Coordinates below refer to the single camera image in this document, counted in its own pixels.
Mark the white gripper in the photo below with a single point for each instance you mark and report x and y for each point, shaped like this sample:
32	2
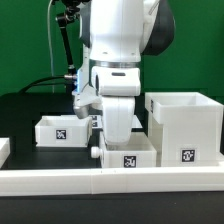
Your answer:
113	91

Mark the white drawer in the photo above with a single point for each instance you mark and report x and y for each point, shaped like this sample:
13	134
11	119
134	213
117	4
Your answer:
138	153
63	131

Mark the white drawer cabinet box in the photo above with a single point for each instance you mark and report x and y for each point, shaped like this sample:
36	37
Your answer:
184	127

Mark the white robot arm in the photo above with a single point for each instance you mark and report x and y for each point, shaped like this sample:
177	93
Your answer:
120	33

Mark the paper sheet with markers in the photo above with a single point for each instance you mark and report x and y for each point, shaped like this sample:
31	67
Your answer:
97	122

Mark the white left fence rail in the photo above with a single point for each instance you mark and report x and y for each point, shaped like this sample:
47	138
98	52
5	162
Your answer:
4	150

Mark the white fence rail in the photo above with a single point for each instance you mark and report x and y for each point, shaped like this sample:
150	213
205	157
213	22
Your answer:
112	180
4	150

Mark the white front fence rail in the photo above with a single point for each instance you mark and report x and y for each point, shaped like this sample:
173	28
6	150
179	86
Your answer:
112	180

